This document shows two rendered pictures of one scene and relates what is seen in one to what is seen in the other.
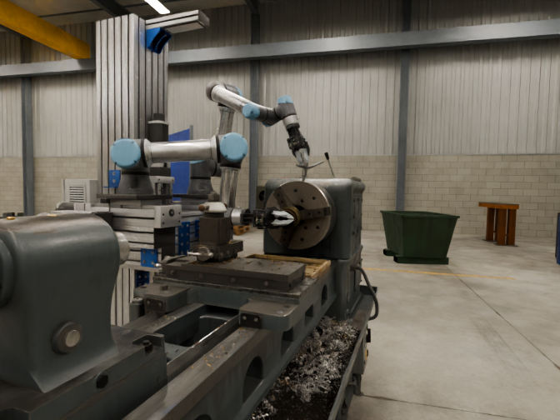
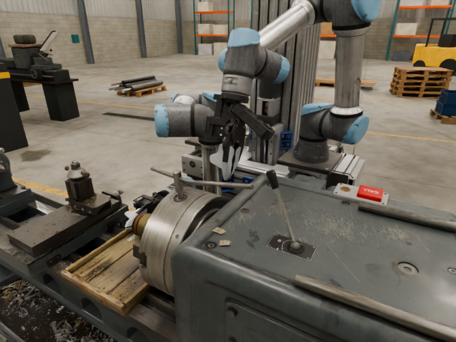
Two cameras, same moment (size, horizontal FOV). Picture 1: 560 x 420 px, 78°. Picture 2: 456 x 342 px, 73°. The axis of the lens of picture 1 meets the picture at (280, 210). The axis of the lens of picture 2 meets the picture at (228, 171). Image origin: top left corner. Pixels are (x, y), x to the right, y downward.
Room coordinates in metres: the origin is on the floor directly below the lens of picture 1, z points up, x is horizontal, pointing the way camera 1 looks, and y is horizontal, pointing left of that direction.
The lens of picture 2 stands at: (1.86, -0.82, 1.66)
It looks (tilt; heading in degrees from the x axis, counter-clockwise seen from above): 25 degrees down; 100
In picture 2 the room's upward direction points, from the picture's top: straight up
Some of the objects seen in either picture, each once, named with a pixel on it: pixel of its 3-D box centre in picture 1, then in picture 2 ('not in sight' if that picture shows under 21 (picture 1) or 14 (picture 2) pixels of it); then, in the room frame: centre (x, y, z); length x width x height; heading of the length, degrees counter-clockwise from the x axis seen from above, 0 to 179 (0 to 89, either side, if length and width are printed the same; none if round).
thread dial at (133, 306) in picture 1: (137, 316); not in sight; (0.93, 0.38, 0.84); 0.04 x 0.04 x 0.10; 69
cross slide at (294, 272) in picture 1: (230, 269); (72, 217); (1.04, 0.15, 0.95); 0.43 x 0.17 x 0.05; 69
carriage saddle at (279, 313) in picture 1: (227, 291); (64, 226); (0.99, 0.15, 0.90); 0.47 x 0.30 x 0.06; 69
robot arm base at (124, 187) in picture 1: (135, 182); not in sight; (1.55, 0.64, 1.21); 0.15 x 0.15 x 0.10
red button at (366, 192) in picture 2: not in sight; (370, 194); (2.12, -0.04, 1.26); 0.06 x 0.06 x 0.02; 69
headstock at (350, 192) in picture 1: (317, 214); (322, 293); (2.00, -0.22, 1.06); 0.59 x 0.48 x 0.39; 159
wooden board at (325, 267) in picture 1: (277, 267); (131, 260); (1.36, 0.00, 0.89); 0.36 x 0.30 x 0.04; 69
